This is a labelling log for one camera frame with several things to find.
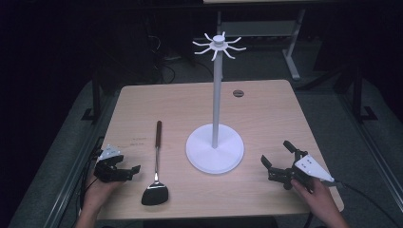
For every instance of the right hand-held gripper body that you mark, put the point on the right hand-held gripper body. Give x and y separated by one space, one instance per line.
309 167

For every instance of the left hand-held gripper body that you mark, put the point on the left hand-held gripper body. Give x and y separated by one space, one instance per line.
107 172

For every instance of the white utensil rack stand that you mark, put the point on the white utensil rack stand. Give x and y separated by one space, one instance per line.
216 95

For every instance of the person's left hand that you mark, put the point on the person's left hand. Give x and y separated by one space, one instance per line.
96 194

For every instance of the person's right hand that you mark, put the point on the person's right hand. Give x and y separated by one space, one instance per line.
321 199

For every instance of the round grey table grommet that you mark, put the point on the round grey table grommet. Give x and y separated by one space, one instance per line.
238 93

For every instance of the black metal stand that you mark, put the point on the black metal stand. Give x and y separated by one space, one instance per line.
95 95
358 95

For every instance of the aluminium rail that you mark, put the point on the aluminium rail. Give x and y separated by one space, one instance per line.
76 177
374 152

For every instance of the white desk frame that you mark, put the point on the white desk frame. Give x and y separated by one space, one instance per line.
293 53

